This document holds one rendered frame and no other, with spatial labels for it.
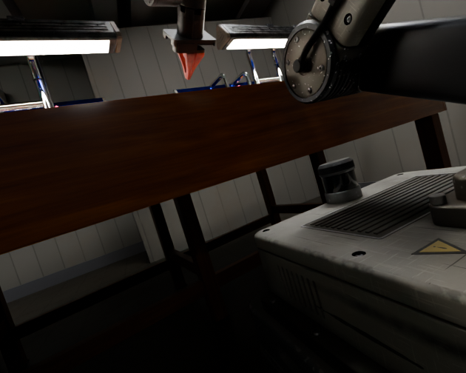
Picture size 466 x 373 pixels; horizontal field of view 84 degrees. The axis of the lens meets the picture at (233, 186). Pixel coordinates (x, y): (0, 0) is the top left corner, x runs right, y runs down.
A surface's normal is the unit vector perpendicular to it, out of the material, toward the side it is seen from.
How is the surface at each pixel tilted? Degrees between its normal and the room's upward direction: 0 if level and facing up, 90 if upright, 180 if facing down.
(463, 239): 0
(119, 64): 90
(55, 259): 90
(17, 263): 90
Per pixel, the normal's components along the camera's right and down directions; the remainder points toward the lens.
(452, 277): -0.29, -0.95
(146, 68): 0.36, -0.05
